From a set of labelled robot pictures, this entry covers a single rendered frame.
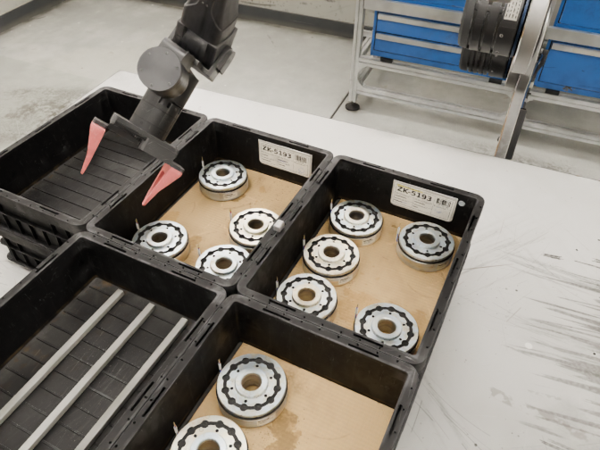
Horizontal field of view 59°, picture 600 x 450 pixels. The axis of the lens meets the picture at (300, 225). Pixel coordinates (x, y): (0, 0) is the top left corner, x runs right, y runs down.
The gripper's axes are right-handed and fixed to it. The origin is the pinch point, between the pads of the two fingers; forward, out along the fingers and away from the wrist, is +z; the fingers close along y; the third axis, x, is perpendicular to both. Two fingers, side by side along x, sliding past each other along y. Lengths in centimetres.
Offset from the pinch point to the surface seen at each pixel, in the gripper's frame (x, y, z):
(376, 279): -1.7, 46.6, -6.8
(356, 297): -4.0, 43.6, -2.4
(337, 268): -0.7, 39.2, -5.1
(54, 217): 16.3, -4.5, 12.3
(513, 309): -3, 78, -15
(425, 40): 154, 104, -109
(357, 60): 179, 89, -90
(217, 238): 16.3, 22.7, 2.6
